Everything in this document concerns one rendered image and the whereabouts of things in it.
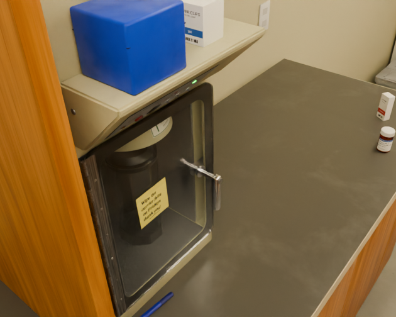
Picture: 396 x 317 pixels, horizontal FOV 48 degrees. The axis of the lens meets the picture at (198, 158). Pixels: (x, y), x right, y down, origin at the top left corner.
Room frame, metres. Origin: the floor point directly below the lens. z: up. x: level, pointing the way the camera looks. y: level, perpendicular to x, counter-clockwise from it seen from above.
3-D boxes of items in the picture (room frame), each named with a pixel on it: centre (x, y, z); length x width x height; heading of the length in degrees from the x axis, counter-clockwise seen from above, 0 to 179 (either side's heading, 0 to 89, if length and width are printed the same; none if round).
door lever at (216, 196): (0.69, -0.02, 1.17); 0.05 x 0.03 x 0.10; 49
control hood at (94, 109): (0.60, 0.03, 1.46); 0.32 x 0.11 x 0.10; 140
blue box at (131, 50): (0.54, 0.08, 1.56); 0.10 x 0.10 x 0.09; 50
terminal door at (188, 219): (0.63, 0.07, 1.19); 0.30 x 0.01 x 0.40; 139
